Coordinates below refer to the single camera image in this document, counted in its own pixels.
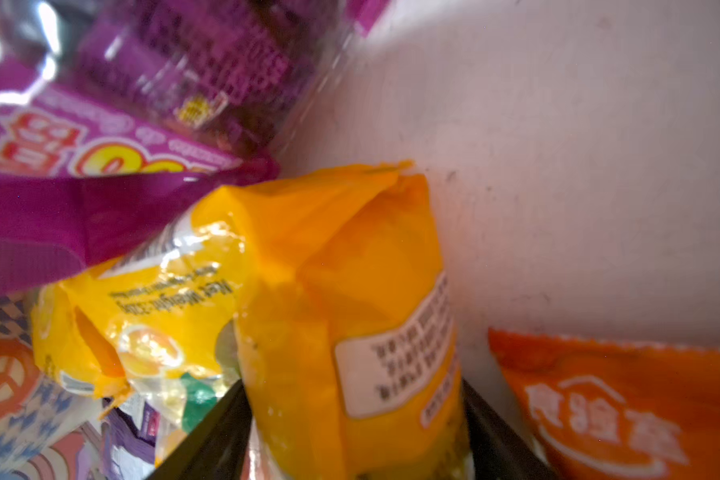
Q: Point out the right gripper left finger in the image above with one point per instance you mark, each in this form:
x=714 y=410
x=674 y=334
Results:
x=216 y=448

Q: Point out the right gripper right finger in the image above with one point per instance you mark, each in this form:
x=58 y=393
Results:
x=498 y=451

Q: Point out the orange snack bag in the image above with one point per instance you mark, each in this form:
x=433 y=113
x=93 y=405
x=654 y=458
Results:
x=604 y=409

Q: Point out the checkered paper bag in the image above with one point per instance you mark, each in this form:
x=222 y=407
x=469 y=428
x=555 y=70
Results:
x=40 y=435

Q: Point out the yellow jelly snack bag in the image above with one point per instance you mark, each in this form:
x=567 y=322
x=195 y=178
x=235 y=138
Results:
x=324 y=295

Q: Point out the purple grape snack bag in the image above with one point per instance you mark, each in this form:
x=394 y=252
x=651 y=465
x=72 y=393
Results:
x=115 y=115

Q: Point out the purple berries snack bag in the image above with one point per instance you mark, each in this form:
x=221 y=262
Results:
x=129 y=435

